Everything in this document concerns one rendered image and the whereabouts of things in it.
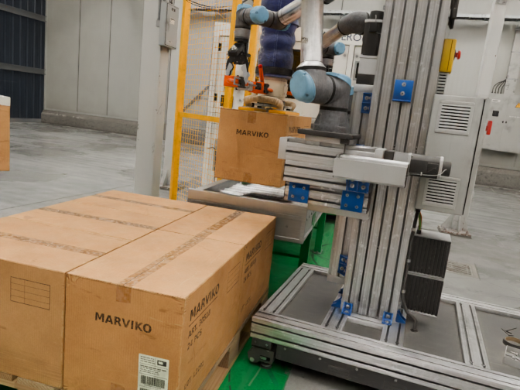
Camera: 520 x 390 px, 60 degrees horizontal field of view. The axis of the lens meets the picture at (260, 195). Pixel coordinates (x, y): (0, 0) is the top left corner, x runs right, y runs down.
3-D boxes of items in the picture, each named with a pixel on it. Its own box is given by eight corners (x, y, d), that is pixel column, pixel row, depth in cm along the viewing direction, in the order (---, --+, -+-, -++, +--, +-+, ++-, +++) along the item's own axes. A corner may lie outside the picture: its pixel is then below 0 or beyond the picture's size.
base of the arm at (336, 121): (351, 133, 193) (354, 110, 191) (345, 133, 179) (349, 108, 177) (316, 129, 198) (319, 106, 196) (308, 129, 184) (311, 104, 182)
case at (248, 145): (249, 169, 318) (254, 111, 311) (304, 176, 306) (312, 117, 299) (213, 177, 262) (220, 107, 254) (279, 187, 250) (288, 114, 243)
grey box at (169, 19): (170, 49, 340) (173, 8, 335) (176, 49, 339) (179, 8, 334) (158, 45, 321) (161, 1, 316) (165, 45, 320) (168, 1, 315)
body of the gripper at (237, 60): (250, 66, 222) (252, 41, 220) (244, 64, 214) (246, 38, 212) (235, 66, 224) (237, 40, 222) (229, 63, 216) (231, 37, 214)
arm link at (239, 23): (243, 1, 208) (233, 4, 214) (241, 26, 210) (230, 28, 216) (257, 5, 212) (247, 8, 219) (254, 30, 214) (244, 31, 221)
